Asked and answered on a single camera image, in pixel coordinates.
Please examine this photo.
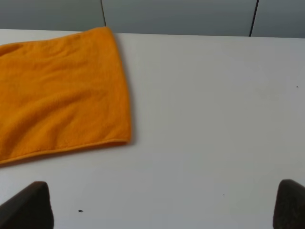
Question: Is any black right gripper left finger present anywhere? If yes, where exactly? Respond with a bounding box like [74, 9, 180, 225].
[0, 181, 54, 229]

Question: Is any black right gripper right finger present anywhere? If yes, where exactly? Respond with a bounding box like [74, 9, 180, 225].
[273, 179, 305, 229]

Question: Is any orange towel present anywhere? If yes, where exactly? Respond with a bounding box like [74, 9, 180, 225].
[0, 27, 132, 165]

